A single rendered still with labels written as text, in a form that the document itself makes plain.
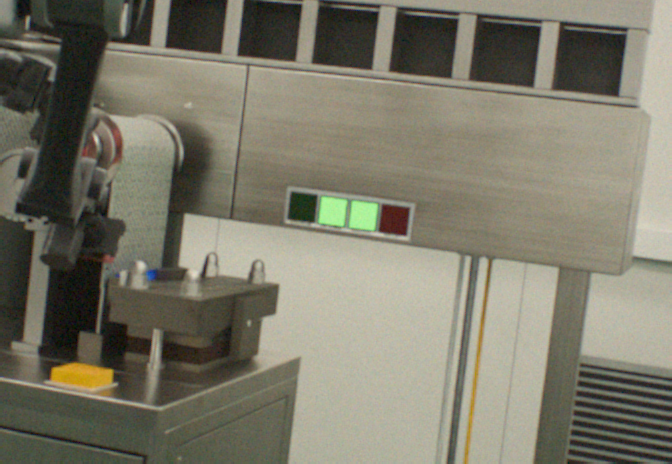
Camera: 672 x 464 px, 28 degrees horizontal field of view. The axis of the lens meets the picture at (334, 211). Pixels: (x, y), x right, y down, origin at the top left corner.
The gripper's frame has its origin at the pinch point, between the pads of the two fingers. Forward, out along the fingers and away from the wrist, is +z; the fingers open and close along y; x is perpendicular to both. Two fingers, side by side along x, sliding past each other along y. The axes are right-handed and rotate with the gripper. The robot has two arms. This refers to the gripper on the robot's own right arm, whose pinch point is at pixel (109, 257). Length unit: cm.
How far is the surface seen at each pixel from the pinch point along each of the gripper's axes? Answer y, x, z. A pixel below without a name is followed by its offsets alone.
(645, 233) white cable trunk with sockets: 74, 136, 220
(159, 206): 0.3, 16.6, 11.0
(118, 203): 0.3, 8.5, -4.3
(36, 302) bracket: -9.5, -10.8, -1.0
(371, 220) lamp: 37.6, 24.7, 20.5
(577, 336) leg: 76, 18, 44
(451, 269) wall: 8, 119, 236
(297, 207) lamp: 23.0, 25.1, 20.2
